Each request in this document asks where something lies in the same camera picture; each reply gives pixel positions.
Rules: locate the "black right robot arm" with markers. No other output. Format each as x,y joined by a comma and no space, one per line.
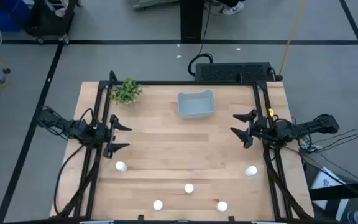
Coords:
315,124

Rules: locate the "grey plastic basket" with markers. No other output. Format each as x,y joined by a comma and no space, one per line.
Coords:
196,107

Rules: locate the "green potted plant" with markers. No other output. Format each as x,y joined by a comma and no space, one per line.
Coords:
126,91

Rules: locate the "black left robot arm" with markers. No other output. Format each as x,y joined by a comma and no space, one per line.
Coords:
61,124

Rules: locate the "black wheeled cart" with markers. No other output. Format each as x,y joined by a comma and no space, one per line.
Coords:
51,21

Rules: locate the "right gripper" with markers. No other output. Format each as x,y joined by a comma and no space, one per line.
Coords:
263,130

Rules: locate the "square building column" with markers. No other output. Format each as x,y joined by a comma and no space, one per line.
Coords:
192,18

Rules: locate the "white cardboard box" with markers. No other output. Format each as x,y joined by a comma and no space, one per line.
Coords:
325,183

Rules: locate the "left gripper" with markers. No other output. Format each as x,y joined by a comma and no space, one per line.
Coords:
99,134

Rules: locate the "black floor bar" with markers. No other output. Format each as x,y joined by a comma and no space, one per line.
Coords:
346,190

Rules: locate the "white ball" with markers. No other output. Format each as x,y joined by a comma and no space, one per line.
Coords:
121,166
222,206
251,170
158,204

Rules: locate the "black aluminium table frame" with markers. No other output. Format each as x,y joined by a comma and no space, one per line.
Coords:
182,83

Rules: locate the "blue plastic bin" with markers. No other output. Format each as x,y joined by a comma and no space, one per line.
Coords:
2,14

